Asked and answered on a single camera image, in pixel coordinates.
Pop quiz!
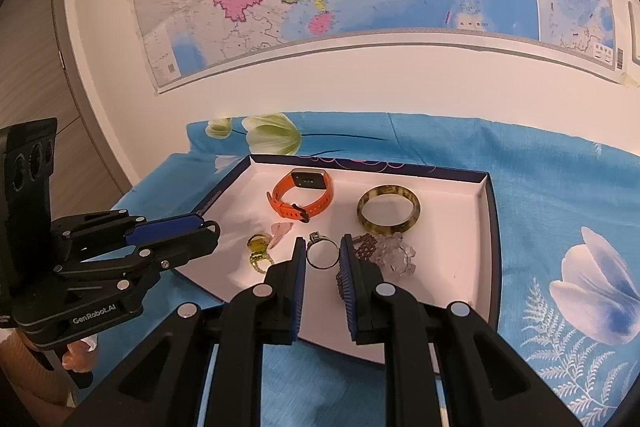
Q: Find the brown wooden door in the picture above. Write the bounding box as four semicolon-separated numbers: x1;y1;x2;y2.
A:
0;0;135;218

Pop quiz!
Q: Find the orange smartwatch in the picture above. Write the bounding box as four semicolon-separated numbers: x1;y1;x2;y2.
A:
266;168;336;224

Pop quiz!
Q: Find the person's left hand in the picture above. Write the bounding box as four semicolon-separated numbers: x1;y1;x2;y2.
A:
61;336;99;373

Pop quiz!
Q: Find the yellow-green ring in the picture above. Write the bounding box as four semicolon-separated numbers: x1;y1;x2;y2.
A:
247;233;275;275

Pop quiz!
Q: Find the pink crystal pendant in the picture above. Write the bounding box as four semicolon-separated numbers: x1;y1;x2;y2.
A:
270;222;295;250

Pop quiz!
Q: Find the green mottled bangle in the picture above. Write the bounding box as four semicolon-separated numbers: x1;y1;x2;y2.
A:
356;186;421;238

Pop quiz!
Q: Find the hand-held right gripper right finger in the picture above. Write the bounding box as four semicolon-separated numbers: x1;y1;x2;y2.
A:
340;234;584;427

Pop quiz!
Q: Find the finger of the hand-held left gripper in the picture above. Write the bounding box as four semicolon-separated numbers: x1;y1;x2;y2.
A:
52;210;204;254
57;220;221;290

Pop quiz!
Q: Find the brown bead bracelet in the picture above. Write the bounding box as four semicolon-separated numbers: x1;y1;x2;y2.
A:
336;233;378;303

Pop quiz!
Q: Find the clear crystal bead bracelet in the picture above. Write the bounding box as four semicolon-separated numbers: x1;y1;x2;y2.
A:
372;232;418;278

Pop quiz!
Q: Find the navy jewelry box tray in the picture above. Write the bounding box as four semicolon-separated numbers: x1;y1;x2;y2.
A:
172;154;501;375

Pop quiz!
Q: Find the person's left forearm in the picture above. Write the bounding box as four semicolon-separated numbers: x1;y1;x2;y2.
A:
0;331;71;410

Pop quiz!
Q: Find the blue floral bed sheet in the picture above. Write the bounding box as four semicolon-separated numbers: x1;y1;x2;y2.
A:
110;111;640;427

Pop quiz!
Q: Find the silver ring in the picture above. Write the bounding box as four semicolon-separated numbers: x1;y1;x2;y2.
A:
306;232;341;270

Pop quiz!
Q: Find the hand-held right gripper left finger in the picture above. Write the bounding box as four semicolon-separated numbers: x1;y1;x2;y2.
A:
60;236;307;427

